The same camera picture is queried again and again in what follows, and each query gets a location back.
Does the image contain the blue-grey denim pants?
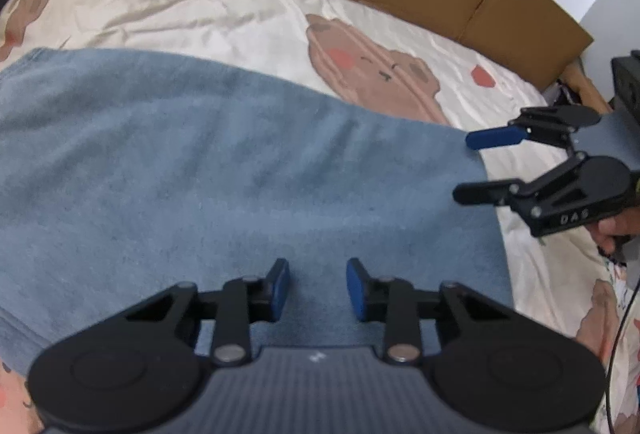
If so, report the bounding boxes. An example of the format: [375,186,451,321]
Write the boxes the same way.
[1,49,513,372]

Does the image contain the person's right hand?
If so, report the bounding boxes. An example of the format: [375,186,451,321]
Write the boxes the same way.
[586,207,640,256]

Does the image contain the cream bear-print quilt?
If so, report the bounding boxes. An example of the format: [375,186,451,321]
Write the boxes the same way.
[1,0,639,433]

